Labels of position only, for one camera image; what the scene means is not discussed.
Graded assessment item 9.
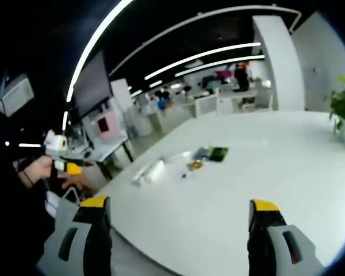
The white office partition desk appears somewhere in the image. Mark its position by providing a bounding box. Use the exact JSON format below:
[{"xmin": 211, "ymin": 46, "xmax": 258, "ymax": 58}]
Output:
[{"xmin": 183, "ymin": 94, "xmax": 274, "ymax": 118}]

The white skincare product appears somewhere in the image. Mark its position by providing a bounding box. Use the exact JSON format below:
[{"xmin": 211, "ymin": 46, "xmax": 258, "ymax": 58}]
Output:
[{"xmin": 160, "ymin": 150, "xmax": 194, "ymax": 164}]

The gold skincare jar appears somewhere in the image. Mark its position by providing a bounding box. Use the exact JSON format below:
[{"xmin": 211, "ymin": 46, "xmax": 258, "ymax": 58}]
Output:
[{"xmin": 186, "ymin": 160, "xmax": 205, "ymax": 172}]

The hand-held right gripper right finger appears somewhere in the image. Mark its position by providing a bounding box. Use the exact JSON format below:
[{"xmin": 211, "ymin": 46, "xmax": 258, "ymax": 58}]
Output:
[{"xmin": 246, "ymin": 198, "xmax": 326, "ymax": 276}]

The white side desk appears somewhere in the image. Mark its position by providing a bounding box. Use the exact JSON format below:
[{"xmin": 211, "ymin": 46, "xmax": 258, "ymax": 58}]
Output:
[{"xmin": 71, "ymin": 135, "xmax": 135, "ymax": 181}]

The pink box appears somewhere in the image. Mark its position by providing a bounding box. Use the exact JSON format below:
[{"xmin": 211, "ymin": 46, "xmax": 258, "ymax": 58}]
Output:
[{"xmin": 96, "ymin": 111, "xmax": 120, "ymax": 142}]

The white square pillar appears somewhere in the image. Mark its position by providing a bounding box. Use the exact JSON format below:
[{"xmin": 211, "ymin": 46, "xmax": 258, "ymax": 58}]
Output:
[{"xmin": 251, "ymin": 14, "xmax": 306, "ymax": 112}]

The person's left hand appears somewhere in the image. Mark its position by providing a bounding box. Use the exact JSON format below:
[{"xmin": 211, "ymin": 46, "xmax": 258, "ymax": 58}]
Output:
[{"xmin": 25, "ymin": 155, "xmax": 55, "ymax": 188}]

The long curved ceiling light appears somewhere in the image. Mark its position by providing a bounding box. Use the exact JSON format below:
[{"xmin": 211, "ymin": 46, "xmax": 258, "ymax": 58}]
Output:
[{"xmin": 62, "ymin": 0, "xmax": 136, "ymax": 132}]

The dark monitor screen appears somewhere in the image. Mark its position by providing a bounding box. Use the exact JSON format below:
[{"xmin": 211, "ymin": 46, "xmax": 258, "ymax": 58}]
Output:
[{"xmin": 73, "ymin": 50, "xmax": 113, "ymax": 119}]

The ceiling air conditioner unit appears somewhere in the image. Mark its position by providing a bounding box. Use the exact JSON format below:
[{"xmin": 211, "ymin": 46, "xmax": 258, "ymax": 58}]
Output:
[{"xmin": 0, "ymin": 72, "xmax": 36, "ymax": 118}]

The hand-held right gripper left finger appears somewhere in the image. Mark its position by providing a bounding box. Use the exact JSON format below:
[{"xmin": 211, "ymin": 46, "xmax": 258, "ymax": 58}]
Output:
[{"xmin": 36, "ymin": 195, "xmax": 113, "ymax": 276}]

